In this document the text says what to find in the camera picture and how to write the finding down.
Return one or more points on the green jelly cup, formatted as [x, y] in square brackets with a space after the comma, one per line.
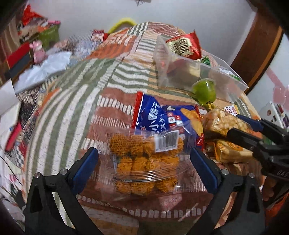
[203, 91]

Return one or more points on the wooden door frame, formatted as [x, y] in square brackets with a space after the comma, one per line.
[259, 47]

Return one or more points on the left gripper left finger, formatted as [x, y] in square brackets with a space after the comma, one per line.
[67, 183]

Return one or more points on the puffed rice snack packet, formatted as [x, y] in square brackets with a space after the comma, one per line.
[218, 122]

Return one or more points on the yellow fuzzy hoop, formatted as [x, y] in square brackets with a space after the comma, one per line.
[122, 22]

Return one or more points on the pink plush toy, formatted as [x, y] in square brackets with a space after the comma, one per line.
[39, 54]

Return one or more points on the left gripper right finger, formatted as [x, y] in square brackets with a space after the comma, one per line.
[247, 212]

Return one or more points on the clear plastic storage bin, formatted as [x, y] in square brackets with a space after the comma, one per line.
[181, 73]

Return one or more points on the green cardboard box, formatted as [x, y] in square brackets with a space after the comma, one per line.
[49, 37]

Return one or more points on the clear tub orange snacks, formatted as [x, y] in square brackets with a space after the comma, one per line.
[137, 164]

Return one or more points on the orange cookie packet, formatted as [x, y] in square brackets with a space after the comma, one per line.
[229, 153]

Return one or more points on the blue rice cracker bag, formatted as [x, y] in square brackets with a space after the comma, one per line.
[150, 115]

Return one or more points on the red chinese snack bag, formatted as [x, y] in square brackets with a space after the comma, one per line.
[186, 45]

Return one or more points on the red flat box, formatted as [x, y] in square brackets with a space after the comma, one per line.
[18, 54]

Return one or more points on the patchwork striped blanket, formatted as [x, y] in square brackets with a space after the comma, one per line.
[101, 91]

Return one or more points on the person's right hand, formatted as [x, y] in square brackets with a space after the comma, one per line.
[267, 191]

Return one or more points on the white plastic bag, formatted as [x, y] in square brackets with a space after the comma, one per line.
[37, 74]

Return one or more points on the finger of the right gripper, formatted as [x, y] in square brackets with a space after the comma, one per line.
[245, 140]
[256, 125]

